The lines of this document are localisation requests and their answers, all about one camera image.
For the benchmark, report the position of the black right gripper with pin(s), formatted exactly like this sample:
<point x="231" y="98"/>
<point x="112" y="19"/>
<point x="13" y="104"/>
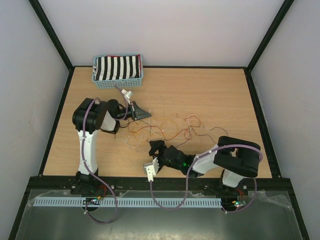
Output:
<point x="158" y="144"/>

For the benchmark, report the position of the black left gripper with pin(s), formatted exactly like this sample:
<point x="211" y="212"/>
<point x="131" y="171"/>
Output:
<point x="140" y="113"/>

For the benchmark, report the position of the clear zip tie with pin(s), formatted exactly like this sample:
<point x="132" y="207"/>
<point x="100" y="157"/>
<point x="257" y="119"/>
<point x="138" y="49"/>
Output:
<point x="149" y="127"/>

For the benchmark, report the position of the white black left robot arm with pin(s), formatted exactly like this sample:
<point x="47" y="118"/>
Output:
<point x="92" y="116"/>

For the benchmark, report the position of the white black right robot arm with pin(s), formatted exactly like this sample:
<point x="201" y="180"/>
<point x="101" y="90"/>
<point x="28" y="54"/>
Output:
<point x="239" y="159"/>

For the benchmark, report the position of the light blue plastic basket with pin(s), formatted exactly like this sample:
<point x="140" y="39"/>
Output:
<point x="120" y="83"/>

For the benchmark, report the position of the black white striped cloth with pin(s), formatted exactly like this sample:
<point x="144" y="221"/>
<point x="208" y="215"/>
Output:
<point x="117" y="67"/>

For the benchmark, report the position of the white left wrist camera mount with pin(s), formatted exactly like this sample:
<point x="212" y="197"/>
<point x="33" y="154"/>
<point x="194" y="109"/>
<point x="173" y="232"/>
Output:
<point x="127" y="95"/>

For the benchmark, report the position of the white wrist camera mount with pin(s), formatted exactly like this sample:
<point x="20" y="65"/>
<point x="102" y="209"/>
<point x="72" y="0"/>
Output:
<point x="151" y="169"/>
<point x="127" y="95"/>

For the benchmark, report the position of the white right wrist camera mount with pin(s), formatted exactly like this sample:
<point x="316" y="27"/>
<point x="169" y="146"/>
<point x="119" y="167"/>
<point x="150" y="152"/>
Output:
<point x="151" y="169"/>

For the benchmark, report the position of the light blue slotted cable duct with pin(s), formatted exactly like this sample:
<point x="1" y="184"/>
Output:
<point x="130" y="202"/>

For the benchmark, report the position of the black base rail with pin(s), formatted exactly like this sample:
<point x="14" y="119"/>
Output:
<point x="207" y="186"/>

